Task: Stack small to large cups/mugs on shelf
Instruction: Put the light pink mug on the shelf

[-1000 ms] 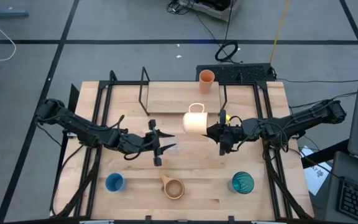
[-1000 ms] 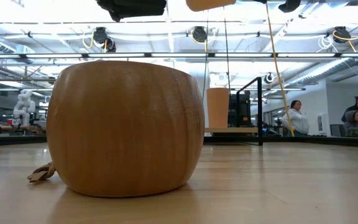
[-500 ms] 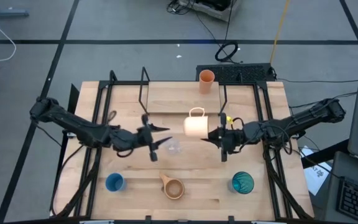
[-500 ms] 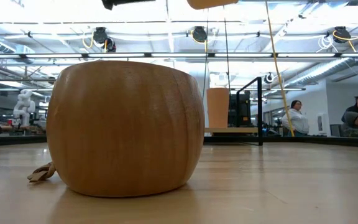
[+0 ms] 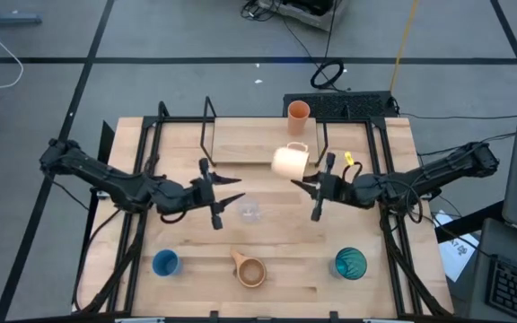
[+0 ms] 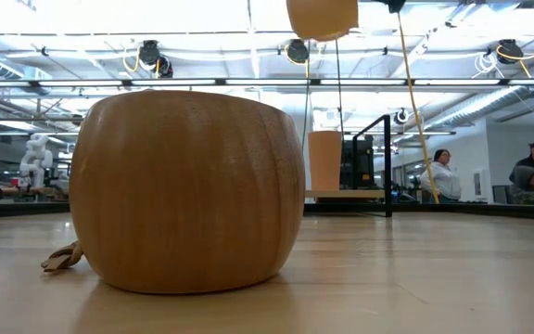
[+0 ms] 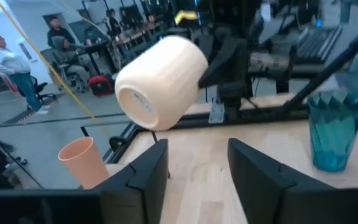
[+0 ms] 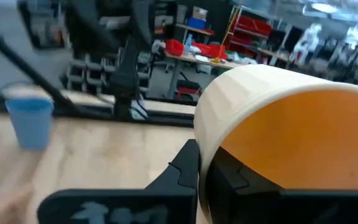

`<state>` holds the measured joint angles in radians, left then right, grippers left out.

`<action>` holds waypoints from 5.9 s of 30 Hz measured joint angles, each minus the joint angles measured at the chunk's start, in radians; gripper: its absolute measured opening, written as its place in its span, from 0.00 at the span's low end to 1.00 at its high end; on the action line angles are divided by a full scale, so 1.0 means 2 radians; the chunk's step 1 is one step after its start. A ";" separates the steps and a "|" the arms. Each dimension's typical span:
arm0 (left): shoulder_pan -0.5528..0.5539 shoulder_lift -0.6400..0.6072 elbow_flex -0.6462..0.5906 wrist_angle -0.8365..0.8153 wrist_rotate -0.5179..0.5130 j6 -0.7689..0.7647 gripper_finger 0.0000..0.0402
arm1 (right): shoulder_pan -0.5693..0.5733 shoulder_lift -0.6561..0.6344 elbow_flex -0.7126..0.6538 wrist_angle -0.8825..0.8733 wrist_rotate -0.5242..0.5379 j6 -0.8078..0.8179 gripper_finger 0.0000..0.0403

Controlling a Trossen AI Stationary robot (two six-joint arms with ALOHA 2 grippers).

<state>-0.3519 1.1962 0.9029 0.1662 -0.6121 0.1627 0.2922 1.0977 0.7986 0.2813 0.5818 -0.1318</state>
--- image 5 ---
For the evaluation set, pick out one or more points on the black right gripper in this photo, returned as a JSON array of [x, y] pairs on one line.
[[332, 190]]

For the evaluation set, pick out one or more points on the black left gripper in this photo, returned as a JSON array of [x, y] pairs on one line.
[[200, 195]]

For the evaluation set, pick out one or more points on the clear plastic cup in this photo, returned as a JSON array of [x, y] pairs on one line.
[[248, 211]]

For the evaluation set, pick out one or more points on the tall peach plastic cup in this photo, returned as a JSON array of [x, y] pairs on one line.
[[299, 116]]

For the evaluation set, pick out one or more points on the teal faceted tumbler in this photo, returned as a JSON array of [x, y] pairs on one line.
[[350, 264]]

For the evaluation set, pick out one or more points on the blue plastic cup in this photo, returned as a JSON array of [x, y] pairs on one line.
[[166, 263]]

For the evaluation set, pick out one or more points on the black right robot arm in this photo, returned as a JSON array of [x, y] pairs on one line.
[[420, 179]]

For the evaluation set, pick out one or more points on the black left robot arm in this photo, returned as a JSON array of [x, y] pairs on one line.
[[119, 188]]

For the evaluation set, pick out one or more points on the wooden shelf with black legs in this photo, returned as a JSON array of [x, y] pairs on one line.
[[249, 143]]

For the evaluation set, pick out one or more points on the white paper sheet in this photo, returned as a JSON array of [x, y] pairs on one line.
[[458, 255]]

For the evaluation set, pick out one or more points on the black keyboard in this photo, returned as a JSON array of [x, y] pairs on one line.
[[516, 291]]

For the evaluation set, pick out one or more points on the grey desk leg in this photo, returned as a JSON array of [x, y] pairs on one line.
[[7, 19]]

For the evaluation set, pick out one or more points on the black aluminium table frame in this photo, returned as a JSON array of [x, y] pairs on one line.
[[148, 134]]

